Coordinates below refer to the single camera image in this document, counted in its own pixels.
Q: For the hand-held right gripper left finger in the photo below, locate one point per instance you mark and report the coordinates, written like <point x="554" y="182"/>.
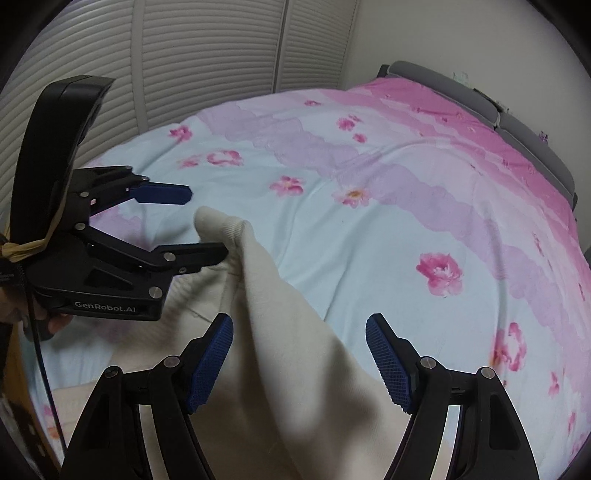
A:
<point x="210" y="364"/>

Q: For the yellow rubber band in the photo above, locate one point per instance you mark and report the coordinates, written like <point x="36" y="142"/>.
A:
<point x="23" y="250"/>

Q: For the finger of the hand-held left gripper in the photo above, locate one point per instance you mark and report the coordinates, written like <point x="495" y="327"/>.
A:
<point x="194" y="254"/>
<point x="161" y="194"/>

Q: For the small purple ornament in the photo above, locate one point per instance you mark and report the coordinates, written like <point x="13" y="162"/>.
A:
<point x="545" y="137"/>

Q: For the cream pants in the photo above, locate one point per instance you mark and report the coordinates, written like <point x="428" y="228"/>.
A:
<point x="286" y="369"/>

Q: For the white louvered wardrobe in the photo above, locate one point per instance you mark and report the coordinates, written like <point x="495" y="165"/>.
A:
<point x="184" y="60"/>

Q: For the pink floral bed cover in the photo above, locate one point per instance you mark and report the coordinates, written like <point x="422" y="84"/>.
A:
<point x="392" y="230"/>

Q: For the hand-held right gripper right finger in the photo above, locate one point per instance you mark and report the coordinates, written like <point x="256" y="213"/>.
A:
<point x="391" y="364"/>

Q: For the grey padded headboard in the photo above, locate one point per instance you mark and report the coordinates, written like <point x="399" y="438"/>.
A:
<point x="521" y="124"/>

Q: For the person's left hand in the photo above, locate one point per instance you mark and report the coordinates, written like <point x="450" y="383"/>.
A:
<point x="54" y="326"/>

